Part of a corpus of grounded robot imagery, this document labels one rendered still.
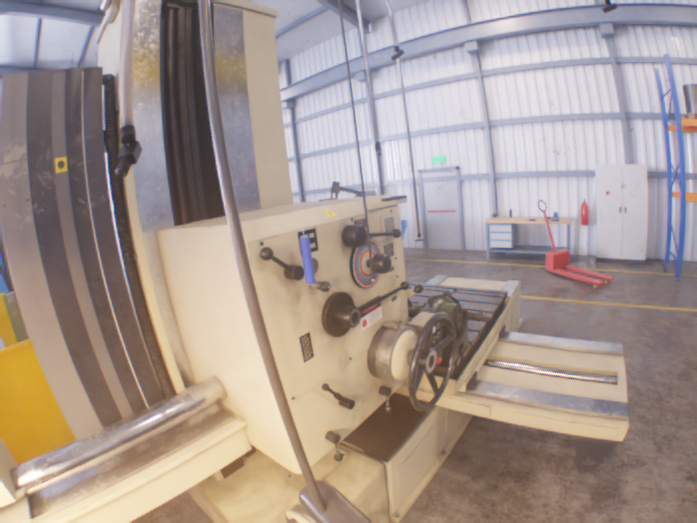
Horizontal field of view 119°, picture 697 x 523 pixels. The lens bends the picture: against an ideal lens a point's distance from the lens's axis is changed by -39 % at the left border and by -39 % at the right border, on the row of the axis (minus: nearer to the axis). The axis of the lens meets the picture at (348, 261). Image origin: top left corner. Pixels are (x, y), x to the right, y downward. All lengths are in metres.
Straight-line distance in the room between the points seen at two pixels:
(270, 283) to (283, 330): 0.14
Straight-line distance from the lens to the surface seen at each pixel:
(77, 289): 1.37
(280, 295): 0.91
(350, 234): 1.04
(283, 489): 1.79
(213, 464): 1.34
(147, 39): 1.62
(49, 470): 1.25
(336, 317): 1.04
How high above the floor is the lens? 1.95
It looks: 13 degrees down
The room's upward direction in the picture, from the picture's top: 7 degrees counter-clockwise
